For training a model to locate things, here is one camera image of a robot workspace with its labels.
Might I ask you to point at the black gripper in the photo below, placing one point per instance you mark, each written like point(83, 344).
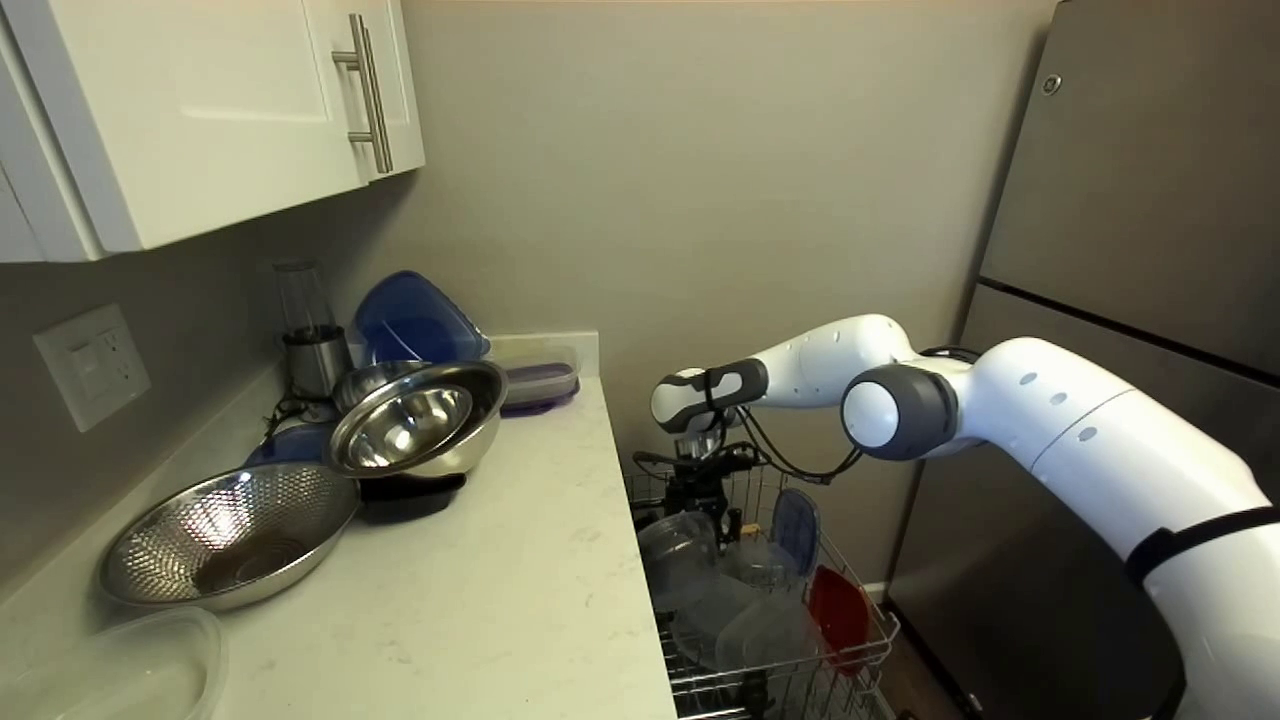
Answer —
point(700, 474)

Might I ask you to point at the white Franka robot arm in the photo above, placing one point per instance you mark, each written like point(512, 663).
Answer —
point(1093, 427)

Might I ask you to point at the red plastic bowl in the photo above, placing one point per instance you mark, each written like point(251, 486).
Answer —
point(841, 612)

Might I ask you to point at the stainless steel mixing bowl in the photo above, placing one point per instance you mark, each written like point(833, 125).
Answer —
point(413, 422)

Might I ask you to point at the large clear plastic bowl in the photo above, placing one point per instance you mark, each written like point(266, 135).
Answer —
point(133, 683)

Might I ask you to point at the blue round plastic lid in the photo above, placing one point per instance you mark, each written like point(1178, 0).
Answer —
point(796, 533)

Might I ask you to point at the steel mesh colander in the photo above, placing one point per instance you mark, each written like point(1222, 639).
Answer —
point(226, 533)

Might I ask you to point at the stainless steel refrigerator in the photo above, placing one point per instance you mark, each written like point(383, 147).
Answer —
point(1144, 160)

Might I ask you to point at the white wall outlet plate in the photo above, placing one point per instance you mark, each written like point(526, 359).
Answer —
point(88, 365)

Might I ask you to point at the white wall cabinet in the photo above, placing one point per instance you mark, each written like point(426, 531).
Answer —
point(200, 105)

